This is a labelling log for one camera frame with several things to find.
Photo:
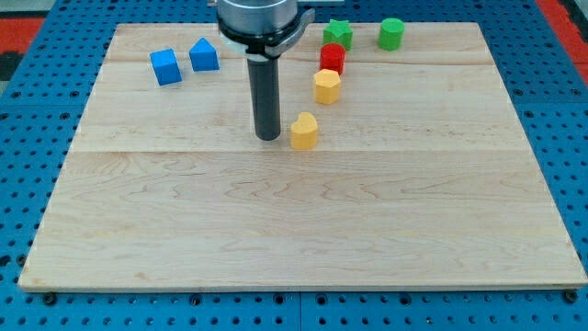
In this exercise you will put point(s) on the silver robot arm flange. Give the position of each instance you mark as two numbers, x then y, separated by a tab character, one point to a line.
262	30

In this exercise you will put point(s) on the yellow heart block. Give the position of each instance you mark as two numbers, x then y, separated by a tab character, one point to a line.
304	132

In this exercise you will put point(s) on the yellow hexagon block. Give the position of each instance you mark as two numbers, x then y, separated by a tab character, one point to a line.
327	86

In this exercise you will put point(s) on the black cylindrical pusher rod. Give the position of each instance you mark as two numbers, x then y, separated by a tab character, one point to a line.
264	87

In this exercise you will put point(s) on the light wooden board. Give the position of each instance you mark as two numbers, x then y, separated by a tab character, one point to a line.
422	178

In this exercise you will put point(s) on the red cylinder block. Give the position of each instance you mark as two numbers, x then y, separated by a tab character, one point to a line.
332	57

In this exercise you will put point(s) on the green star block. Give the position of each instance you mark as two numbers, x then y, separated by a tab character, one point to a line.
339	32

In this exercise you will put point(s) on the blue pentagon prism block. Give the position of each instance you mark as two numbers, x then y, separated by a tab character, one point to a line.
203	56

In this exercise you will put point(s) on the green cylinder block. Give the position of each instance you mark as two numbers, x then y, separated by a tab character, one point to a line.
390	34

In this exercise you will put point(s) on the blue cube block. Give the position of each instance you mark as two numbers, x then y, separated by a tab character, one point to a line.
165	67

